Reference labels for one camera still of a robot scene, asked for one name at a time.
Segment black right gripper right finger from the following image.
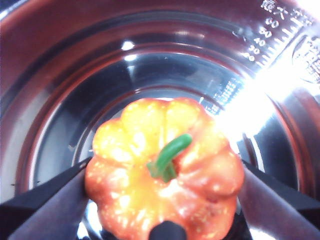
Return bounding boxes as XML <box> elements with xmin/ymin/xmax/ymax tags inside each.
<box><xmin>235</xmin><ymin>159</ymin><xmax>320</xmax><ymax>240</ymax></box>

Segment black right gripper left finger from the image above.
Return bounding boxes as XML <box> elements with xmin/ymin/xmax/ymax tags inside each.
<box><xmin>0</xmin><ymin>156</ymin><xmax>93</xmax><ymax>240</ymax></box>

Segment orange pumpkin with green stem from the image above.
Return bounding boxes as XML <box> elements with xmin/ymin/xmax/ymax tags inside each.
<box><xmin>84</xmin><ymin>97</ymin><xmax>245</xmax><ymax>240</ymax></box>

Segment pale green electric cooking pot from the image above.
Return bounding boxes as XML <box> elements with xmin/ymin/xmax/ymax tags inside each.
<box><xmin>0</xmin><ymin>0</ymin><xmax>320</xmax><ymax>240</ymax></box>

